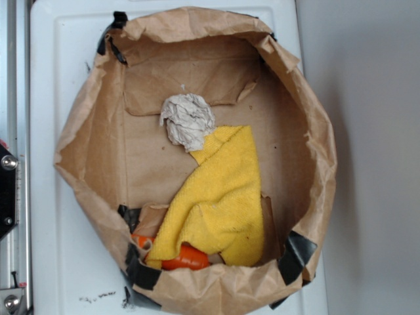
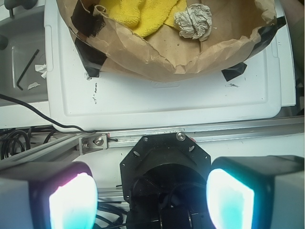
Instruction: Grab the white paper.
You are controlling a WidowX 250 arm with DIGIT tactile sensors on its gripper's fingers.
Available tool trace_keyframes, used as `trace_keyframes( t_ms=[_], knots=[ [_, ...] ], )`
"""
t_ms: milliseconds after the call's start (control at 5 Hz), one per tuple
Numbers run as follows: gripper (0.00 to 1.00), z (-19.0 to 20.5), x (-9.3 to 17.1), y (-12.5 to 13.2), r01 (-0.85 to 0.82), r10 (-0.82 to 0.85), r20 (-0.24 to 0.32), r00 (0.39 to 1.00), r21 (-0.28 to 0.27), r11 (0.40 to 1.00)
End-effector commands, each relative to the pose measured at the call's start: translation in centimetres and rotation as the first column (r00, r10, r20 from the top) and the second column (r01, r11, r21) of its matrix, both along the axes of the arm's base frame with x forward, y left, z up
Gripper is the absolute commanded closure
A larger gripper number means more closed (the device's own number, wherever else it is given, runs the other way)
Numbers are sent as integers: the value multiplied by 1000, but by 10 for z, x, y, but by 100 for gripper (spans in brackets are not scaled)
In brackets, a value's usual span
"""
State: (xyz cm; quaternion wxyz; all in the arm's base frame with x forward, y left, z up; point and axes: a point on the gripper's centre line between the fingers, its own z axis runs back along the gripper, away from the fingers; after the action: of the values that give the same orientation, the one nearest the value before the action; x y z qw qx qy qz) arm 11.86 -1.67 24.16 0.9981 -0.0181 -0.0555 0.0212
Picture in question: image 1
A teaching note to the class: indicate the crumpled white paper ball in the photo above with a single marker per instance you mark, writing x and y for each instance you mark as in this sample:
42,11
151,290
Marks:
189,119

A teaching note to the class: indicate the yellow microfiber cloth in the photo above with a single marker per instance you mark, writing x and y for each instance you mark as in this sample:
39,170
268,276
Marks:
218,208

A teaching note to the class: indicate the brown paper bag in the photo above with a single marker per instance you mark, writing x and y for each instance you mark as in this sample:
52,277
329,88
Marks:
112,151

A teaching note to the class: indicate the orange plastic carrot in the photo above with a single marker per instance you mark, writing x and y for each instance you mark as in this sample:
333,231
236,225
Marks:
188,257

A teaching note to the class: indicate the white plastic tray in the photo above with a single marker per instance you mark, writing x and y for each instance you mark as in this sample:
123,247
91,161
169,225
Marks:
73,273

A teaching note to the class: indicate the black metal bracket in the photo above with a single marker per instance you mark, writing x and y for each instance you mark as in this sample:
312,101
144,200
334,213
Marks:
8,178

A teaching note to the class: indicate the aluminium frame rail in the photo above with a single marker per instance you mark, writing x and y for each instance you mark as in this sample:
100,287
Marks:
16,256

